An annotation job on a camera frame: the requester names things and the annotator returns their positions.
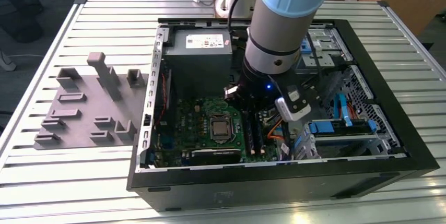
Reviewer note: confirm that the CPU socket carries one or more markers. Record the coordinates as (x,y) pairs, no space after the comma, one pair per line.
(221,116)

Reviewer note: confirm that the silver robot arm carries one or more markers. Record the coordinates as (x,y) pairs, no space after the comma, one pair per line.
(278,25)

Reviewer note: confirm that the green motherboard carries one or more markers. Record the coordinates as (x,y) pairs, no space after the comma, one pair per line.
(190,119)

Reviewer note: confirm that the gray parts rack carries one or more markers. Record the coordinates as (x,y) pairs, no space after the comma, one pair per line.
(92,135)

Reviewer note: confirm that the dark RAM stick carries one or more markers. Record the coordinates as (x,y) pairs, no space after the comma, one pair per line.
(260,132)

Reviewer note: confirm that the large blue bay latch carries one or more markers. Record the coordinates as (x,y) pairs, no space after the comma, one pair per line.
(307,47)

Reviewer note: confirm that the black PC case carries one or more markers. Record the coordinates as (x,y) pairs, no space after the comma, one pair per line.
(278,179)

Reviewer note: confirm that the metal disk bay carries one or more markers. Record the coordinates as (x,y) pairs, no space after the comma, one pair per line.
(328,49)

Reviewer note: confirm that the blue disk carrier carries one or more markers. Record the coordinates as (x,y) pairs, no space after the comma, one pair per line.
(321,127)

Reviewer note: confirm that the white stand foot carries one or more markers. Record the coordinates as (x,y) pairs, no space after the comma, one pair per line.
(7,63)

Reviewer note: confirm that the black graphics card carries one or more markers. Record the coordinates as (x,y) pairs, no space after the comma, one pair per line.
(216,156)

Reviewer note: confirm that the metal disk cage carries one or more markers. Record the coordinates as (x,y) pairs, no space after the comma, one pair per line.
(349,143)

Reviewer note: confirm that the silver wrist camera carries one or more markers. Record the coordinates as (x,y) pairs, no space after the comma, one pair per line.
(295,109)

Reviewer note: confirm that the black mesh bin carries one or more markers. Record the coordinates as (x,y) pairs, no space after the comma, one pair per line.
(21,12)

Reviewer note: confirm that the silver CPU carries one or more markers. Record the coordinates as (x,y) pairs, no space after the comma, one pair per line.
(221,128)

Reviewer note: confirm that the gray power supply unit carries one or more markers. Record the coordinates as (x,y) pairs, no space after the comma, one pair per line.
(198,72)

